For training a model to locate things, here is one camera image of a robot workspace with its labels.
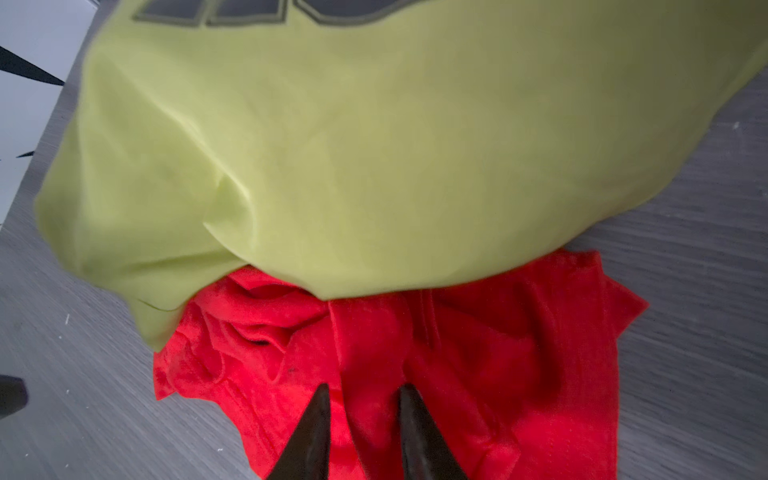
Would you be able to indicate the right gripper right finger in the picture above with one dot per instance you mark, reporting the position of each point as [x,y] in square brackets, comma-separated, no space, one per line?
[424,451]

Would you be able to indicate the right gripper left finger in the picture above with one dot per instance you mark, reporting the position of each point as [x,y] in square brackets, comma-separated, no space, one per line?
[307,452]

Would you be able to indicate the red cloth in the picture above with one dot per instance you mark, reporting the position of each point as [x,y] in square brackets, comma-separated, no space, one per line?
[519,370]

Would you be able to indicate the green printed t-shirt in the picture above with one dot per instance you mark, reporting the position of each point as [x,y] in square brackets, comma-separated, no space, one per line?
[354,148]

